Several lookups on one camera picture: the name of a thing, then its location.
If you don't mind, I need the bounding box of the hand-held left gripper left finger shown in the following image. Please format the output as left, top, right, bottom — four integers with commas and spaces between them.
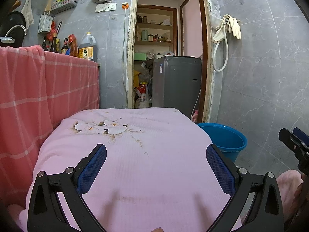
27, 143, 107, 232

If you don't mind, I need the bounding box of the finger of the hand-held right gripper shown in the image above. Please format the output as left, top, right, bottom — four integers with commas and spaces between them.
278, 128, 305, 159
293, 127, 309, 148

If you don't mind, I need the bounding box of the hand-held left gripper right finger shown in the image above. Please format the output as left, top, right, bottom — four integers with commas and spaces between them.
206, 144, 284, 232

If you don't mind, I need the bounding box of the blue plastic bucket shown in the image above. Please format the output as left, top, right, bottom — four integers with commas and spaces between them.
197, 123, 248, 163

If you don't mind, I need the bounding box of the person's right hand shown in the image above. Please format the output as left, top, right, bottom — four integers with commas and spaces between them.
290, 175, 309, 223

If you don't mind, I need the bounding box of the pink fluffy cloth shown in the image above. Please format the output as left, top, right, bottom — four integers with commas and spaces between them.
276, 170, 304, 214

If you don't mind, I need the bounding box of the pink floral blanket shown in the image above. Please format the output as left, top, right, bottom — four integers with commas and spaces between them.
18, 107, 243, 232

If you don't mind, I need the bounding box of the white printed sack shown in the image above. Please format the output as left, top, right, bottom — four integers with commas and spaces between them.
134, 82, 150, 109

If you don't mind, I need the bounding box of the grey washing machine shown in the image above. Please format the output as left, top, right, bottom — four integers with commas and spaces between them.
152, 55, 202, 116

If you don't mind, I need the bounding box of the red checked towel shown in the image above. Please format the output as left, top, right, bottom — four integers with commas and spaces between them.
0, 45, 100, 208

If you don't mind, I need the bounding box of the pile of plastic bags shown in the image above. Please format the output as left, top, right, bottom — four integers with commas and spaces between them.
134, 63, 154, 87

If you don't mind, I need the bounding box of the large oil jug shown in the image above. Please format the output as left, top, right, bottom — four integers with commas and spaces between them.
78, 32, 97, 61

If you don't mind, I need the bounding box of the orange bottle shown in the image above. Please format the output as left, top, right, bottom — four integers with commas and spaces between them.
71, 41, 80, 58

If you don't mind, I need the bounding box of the dark glass bottle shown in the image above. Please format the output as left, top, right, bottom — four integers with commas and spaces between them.
49, 20, 63, 53

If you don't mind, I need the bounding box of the red mesh bag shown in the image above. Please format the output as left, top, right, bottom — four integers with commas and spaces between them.
47, 20, 57, 41

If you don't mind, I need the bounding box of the clear plastic bag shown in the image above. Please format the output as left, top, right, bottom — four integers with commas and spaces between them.
211, 11, 222, 29

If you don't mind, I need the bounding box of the white utensil holder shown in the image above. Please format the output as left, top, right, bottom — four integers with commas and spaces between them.
38, 14, 53, 34

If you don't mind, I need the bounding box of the metal faucet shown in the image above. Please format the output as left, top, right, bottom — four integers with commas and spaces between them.
0, 25, 27, 44

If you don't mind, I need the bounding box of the wooden shelf unit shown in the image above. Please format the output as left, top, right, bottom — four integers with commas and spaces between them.
135, 5, 178, 61

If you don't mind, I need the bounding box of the wooden utensil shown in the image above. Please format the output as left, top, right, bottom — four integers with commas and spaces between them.
44, 0, 53, 16

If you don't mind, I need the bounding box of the black wok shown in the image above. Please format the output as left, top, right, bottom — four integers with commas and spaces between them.
0, 11, 26, 48

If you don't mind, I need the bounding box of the beige hanging cloth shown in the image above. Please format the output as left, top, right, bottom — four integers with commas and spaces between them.
20, 0, 34, 29

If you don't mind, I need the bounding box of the white cable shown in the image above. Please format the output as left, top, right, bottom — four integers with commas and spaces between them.
123, 8, 128, 107

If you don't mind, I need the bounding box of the wooden door frame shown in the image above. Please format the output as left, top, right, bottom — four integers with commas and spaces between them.
127, 0, 215, 124

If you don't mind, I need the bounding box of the white wall switch panel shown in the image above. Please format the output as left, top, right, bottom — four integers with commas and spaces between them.
95, 2, 117, 13

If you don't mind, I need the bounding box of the white wall shelf basket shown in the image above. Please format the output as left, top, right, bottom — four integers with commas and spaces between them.
50, 0, 79, 15

